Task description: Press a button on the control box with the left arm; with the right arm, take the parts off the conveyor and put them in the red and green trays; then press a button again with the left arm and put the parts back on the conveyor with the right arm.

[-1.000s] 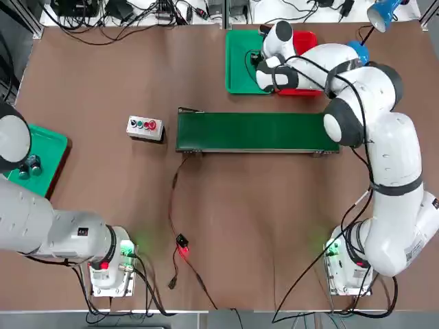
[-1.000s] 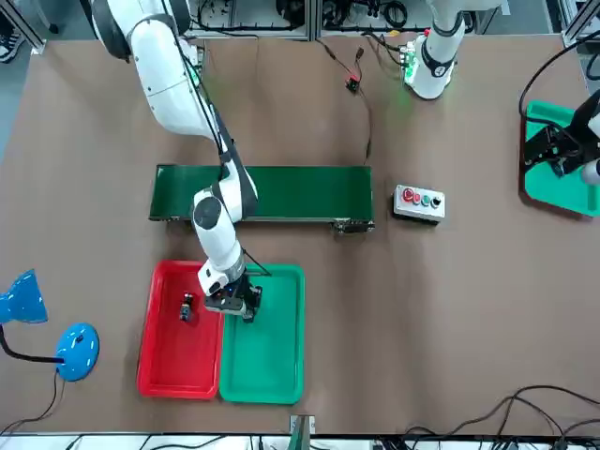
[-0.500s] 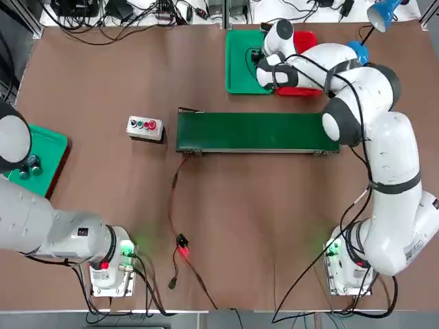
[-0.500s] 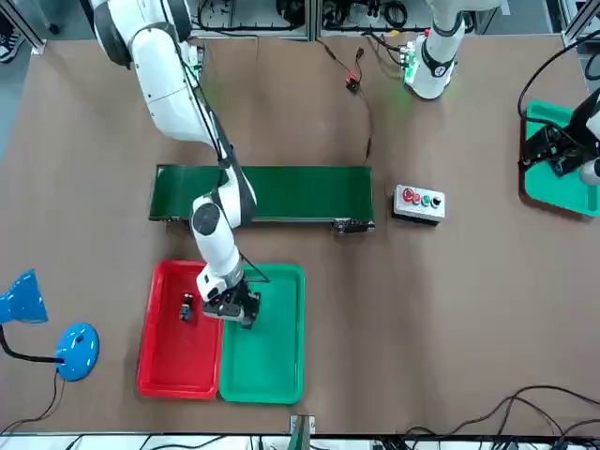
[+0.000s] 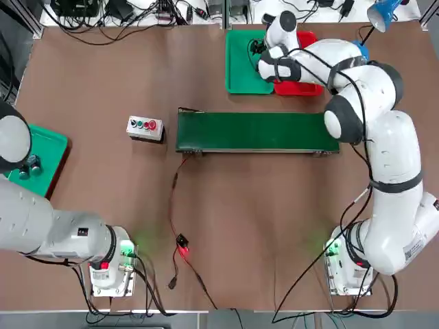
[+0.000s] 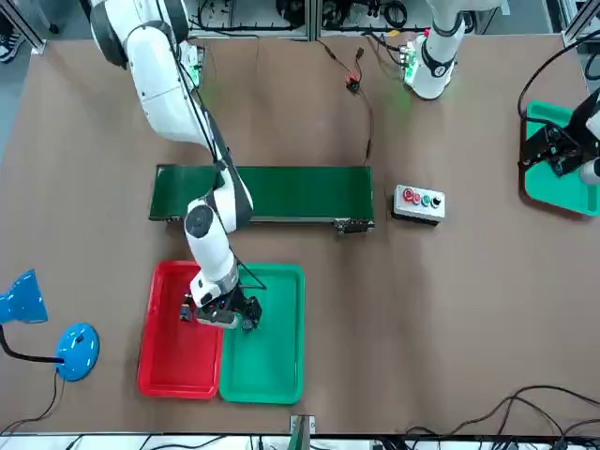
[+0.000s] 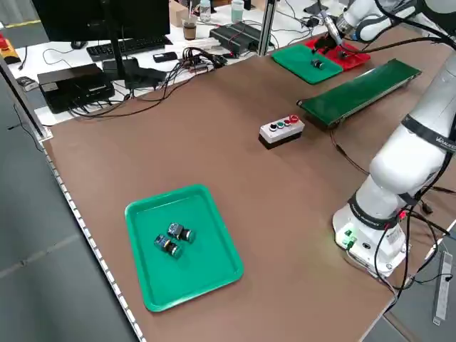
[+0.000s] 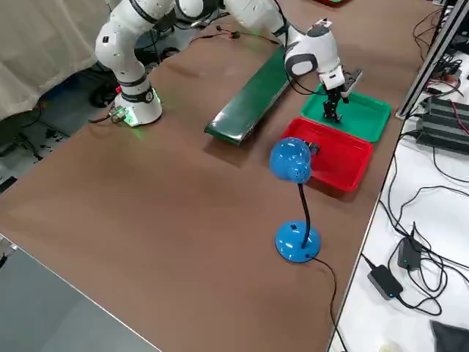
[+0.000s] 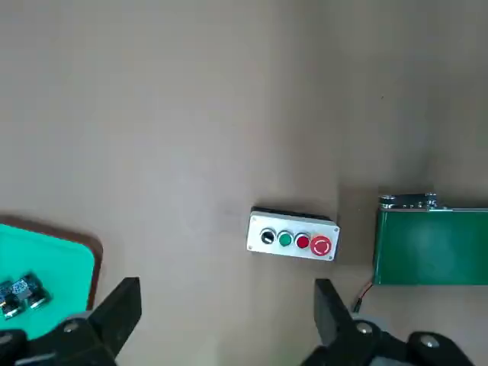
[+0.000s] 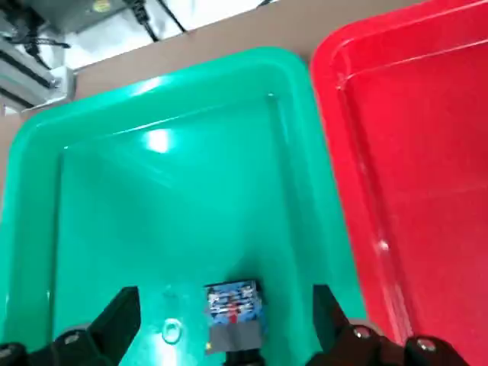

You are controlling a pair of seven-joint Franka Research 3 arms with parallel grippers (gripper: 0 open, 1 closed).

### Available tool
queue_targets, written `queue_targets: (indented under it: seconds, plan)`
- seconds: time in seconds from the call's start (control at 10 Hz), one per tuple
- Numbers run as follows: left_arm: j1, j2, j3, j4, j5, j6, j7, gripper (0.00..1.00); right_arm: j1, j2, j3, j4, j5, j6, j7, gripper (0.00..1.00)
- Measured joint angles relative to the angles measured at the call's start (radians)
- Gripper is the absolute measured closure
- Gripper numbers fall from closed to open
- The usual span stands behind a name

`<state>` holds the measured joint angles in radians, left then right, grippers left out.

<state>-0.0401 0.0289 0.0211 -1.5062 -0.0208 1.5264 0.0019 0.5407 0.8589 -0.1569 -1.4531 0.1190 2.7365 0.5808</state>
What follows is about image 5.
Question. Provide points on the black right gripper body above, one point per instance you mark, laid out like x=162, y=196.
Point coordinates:
x=258, y=47

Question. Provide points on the grey control box with buttons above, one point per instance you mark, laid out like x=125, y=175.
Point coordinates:
x=139, y=132

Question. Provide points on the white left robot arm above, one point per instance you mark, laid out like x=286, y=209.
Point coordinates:
x=31, y=222

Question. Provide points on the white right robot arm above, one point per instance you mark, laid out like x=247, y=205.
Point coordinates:
x=394, y=154

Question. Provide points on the green conveyor belt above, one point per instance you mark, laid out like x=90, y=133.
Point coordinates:
x=240, y=132

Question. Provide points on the black dock box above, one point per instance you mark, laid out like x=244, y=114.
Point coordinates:
x=73, y=7

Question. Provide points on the green push-button part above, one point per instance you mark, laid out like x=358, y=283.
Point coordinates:
x=35, y=164
x=24, y=173

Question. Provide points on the green plastic tray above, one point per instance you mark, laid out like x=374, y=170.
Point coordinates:
x=48, y=154
x=240, y=68

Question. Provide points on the red plastic tray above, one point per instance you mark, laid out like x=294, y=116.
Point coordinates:
x=295, y=89
x=60, y=174

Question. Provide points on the blue desk lamp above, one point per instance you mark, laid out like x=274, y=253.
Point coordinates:
x=380, y=13

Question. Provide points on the aluminium frame post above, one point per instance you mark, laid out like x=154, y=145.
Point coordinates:
x=227, y=15

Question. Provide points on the small black switch module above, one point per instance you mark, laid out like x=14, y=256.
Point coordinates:
x=182, y=240

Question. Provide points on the aluminium frame rail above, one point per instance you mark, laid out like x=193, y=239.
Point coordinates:
x=34, y=20

